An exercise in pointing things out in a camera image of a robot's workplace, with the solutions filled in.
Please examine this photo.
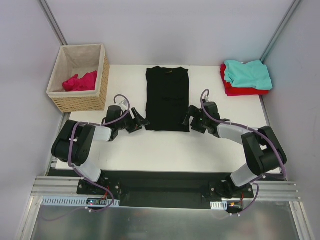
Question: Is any black t shirt with flower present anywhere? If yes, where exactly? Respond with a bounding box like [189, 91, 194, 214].
[145, 66, 190, 133]

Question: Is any red t shirt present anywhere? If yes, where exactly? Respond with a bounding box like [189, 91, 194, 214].
[220, 63, 269, 97]

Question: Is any teal t shirt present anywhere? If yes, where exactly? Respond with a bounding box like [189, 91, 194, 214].
[224, 60, 273, 91]

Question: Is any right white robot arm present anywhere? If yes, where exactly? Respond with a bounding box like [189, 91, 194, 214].
[183, 100, 287, 199]

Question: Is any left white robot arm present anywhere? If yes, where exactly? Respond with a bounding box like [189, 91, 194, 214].
[51, 105, 150, 195]

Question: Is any magenta t shirt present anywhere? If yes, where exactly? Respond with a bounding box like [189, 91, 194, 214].
[62, 71, 98, 92]

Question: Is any wicker basket with liner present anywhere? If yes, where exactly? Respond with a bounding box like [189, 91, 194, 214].
[46, 44, 110, 113]

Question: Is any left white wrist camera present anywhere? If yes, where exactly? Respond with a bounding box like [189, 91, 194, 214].
[116, 99, 130, 111]

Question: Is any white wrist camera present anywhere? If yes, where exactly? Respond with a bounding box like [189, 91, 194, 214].
[202, 95, 209, 103]
[116, 99, 130, 111]

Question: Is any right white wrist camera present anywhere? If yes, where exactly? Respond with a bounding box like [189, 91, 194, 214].
[202, 95, 209, 103]

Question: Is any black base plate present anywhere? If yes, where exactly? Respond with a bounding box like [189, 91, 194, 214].
[76, 170, 255, 209]

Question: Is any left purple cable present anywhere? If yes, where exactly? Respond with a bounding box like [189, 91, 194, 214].
[41, 94, 131, 222]

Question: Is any purple cable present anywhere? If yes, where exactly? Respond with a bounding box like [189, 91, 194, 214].
[201, 88, 288, 218]
[41, 94, 131, 222]

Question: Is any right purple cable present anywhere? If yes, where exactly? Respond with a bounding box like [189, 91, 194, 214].
[201, 88, 288, 218]

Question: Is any right grey cable duct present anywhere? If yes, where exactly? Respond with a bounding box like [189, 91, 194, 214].
[210, 200, 244, 211]

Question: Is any grey cable duct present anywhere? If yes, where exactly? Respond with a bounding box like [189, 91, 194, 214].
[210, 200, 244, 211]
[42, 196, 120, 208]

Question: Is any aluminium rail frame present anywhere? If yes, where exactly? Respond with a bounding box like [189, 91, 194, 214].
[31, 176, 302, 202]

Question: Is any left grey cable duct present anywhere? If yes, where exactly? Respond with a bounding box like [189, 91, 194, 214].
[42, 196, 120, 208]

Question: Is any left corner aluminium post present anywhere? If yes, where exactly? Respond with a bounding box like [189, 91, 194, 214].
[38, 0, 68, 46]

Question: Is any corner aluminium post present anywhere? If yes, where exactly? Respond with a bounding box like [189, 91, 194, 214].
[38, 0, 68, 46]
[260, 0, 303, 63]

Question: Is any right corner aluminium post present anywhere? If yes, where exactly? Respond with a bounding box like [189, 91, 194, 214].
[260, 0, 303, 63]

